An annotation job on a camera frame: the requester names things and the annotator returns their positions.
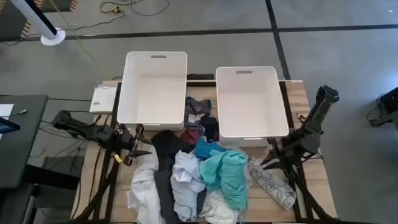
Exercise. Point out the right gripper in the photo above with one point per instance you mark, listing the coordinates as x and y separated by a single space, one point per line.
286 155

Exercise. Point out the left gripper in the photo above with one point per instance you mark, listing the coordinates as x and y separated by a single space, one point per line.
129 143

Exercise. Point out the white leaf-patterned cloth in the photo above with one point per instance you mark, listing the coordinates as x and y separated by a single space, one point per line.
273 186

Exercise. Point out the maroon garment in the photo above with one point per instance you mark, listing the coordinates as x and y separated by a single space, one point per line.
190 136

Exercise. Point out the white perforated plastic bin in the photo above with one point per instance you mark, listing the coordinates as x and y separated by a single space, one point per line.
252 105
152 93

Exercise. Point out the charcoal grey garment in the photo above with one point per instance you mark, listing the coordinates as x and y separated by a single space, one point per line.
164 199

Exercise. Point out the light blue shirt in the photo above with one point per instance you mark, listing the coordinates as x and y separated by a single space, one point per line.
186 186

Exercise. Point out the bright blue garment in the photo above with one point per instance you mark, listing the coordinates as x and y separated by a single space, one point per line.
203 149

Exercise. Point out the grey garment with label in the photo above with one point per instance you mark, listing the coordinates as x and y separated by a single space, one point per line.
194 107

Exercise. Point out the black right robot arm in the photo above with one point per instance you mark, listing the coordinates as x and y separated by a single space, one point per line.
320 109

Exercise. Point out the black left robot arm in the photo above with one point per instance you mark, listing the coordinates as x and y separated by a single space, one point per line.
77 126

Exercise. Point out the white paper booklet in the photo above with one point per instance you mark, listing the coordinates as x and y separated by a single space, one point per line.
103 99

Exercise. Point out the black desk foot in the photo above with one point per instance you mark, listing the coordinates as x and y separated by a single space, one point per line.
53 180

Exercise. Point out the black desk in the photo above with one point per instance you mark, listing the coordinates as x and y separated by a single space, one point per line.
25 146

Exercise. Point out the black floor device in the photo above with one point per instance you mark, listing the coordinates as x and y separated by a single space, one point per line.
390 102

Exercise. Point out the tablet screen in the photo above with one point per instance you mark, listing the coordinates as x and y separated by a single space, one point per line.
7 127

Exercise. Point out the white paper sheet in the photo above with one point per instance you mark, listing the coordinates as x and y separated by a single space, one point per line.
5 109

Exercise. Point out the white pole stand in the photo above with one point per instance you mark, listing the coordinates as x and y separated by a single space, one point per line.
53 37

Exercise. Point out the dark hazard-striped panel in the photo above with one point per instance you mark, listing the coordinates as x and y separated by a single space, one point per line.
59 4
9 25

